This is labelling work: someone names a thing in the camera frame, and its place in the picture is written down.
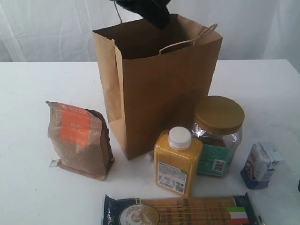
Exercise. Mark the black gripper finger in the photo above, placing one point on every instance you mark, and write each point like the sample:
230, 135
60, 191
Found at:
153, 11

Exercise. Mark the brown paper shopping bag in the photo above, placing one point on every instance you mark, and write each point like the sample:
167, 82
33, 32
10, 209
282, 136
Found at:
152, 78

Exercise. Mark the clear jar gold lid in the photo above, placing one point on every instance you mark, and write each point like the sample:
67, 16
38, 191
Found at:
218, 125

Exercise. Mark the yellow grain bottle white cap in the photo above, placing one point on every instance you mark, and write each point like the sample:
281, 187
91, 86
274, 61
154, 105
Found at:
176, 156

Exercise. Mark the brown coffee pouch orange label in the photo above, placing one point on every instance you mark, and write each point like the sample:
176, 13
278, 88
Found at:
81, 139

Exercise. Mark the white crumpled pebble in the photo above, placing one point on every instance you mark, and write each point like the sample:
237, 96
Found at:
149, 157

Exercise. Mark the small white blue packet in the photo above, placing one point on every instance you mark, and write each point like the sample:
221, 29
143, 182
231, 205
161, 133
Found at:
262, 161

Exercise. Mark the spaghetti package dark blue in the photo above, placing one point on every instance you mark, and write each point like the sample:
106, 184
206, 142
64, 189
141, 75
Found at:
229, 210

